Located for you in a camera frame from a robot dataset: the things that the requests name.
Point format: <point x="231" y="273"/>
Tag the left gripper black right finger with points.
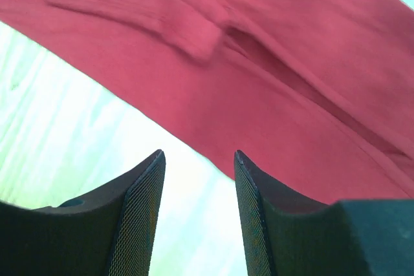
<point x="286" y="233"/>

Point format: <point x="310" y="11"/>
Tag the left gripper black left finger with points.
<point x="107" y="231"/>

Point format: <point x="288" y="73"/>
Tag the red t-shirt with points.
<point x="319" y="93"/>

